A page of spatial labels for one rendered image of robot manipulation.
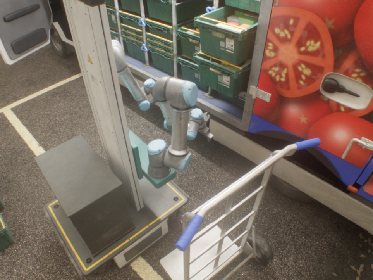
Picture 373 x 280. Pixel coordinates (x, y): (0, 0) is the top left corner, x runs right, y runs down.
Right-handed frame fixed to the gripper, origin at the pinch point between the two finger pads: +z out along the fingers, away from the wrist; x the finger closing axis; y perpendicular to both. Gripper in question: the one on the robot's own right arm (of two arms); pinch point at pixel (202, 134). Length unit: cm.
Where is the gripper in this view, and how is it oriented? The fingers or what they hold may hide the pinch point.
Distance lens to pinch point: 190.5
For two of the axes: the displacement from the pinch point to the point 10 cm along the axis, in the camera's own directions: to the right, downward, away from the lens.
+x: 7.5, 5.3, -3.9
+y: -6.4, 7.4, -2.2
